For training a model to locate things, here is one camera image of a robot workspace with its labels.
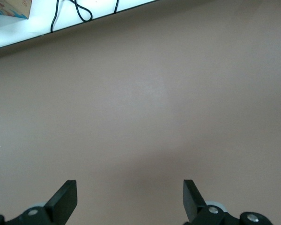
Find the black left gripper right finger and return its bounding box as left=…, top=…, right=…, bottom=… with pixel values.
left=183, top=179, right=273, bottom=225

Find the brown table cover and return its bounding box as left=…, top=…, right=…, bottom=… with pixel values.
left=0, top=0, right=281, bottom=225

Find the printed cardboard box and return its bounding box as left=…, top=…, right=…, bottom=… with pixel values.
left=0, top=0, right=34, bottom=20

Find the black cable with small loop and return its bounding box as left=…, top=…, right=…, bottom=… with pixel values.
left=72, top=0, right=94, bottom=23

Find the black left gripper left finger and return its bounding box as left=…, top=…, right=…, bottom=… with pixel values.
left=0, top=180, right=78, bottom=225

